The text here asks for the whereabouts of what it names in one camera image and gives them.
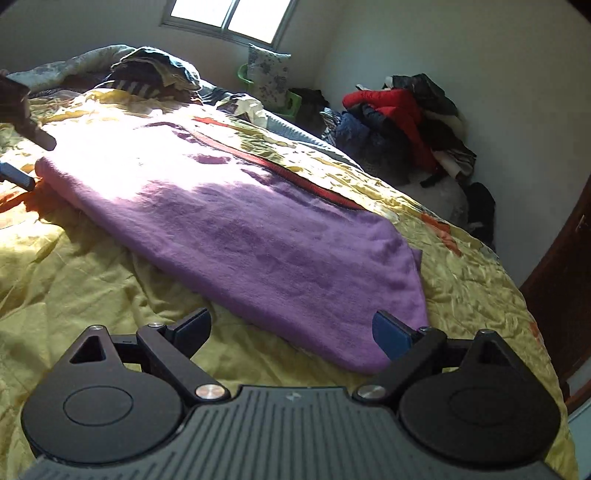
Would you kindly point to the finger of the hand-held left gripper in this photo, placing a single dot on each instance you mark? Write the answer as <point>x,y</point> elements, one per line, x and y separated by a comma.
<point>18,177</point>
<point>39,136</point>

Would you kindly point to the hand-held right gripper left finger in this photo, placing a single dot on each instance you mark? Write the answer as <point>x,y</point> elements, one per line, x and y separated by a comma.
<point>191,328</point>

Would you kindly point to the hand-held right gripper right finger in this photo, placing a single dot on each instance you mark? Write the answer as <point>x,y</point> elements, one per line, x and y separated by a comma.
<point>392,337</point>

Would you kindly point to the purple knit sweater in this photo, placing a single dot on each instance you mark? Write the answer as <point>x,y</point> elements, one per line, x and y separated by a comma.
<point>258,235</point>

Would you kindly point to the stack of folded dark clothes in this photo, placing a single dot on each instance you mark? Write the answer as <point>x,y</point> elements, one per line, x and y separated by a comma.
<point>154,74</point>

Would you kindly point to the pile of jackets and clothes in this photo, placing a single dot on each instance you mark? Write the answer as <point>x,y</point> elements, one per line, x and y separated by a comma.
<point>406,124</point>

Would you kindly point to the dark clothes by basket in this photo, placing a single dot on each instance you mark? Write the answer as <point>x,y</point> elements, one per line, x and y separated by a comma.
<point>309,104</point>

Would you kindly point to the light blue floral blanket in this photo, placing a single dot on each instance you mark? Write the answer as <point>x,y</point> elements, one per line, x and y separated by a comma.
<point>69,64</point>

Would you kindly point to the yellow printed quilt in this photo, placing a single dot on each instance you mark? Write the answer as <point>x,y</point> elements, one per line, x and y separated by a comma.
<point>92,286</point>

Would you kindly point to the black garment on floor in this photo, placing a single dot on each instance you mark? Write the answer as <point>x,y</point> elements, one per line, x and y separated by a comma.
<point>481,210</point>

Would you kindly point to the brown wooden door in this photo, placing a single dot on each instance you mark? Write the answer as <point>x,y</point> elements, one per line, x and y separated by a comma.
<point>565,277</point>

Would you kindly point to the white and black printed cloth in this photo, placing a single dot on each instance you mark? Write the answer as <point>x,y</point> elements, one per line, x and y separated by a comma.
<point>247,108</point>

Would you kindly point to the blue-grey bed mattress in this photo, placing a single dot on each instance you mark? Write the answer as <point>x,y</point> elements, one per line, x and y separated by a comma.
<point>318,141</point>

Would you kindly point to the window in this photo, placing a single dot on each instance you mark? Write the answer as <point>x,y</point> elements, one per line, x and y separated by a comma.
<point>231,21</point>

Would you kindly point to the floral pillow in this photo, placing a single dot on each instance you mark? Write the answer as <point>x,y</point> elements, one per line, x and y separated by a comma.
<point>268,76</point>

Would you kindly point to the green plastic basket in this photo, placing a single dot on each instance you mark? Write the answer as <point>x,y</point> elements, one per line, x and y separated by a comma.
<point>292,105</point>

